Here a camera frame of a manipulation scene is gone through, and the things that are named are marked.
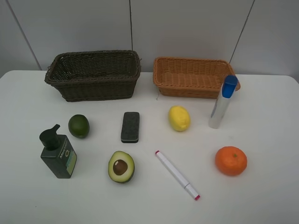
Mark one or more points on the green lime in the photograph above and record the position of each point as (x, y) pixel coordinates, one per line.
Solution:
(79, 126)

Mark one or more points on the orange wicker basket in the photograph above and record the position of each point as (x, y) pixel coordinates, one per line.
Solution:
(188, 77)

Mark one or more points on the halved avocado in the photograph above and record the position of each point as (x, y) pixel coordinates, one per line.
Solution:
(121, 167)

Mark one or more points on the orange tangerine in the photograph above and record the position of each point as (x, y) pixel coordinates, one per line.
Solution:
(231, 161)

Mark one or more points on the dark brown wicker basket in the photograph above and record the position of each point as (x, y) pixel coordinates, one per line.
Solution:
(95, 75)

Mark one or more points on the yellow lemon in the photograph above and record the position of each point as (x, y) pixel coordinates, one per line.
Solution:
(179, 118)

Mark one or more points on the white marker pink caps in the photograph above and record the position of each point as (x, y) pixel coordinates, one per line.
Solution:
(178, 176)

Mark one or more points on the black whiteboard eraser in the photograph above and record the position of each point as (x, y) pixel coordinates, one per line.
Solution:
(130, 127)

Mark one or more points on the white tube blue cap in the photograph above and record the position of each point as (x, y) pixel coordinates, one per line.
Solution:
(222, 102)

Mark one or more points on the dark green pump bottle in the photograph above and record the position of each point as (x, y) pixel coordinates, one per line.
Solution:
(58, 153)

